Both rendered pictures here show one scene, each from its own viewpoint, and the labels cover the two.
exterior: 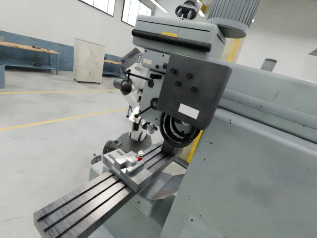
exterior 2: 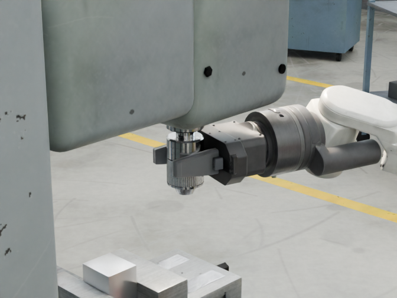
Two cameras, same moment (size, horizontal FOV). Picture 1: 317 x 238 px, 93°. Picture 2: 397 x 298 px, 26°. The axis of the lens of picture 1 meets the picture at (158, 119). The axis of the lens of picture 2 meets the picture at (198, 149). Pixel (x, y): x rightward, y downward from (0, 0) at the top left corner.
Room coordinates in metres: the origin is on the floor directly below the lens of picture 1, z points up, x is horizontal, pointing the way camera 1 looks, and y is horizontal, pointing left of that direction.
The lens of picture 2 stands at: (1.25, -0.95, 1.60)
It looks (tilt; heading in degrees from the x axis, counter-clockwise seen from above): 19 degrees down; 105
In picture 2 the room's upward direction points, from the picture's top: straight up
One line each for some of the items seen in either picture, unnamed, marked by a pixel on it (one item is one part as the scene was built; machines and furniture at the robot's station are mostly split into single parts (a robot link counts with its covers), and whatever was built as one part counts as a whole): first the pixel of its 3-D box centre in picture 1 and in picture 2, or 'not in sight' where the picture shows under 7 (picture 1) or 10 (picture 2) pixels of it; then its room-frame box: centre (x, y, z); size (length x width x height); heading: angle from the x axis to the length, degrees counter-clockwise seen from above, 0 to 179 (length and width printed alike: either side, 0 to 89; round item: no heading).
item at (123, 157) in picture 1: (125, 159); (139, 280); (0.87, 0.15, 0.99); 0.15 x 0.06 x 0.04; 150
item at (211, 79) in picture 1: (189, 90); not in sight; (0.54, -0.08, 1.62); 0.20 x 0.09 x 0.21; 62
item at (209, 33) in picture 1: (178, 41); not in sight; (0.97, 0.01, 1.81); 0.47 x 0.26 x 0.16; 62
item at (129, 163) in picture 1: (131, 162); (110, 282); (0.84, 0.10, 1.01); 0.06 x 0.05 x 0.06; 150
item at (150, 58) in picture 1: (175, 66); not in sight; (0.95, -0.01, 1.68); 0.34 x 0.24 x 0.10; 62
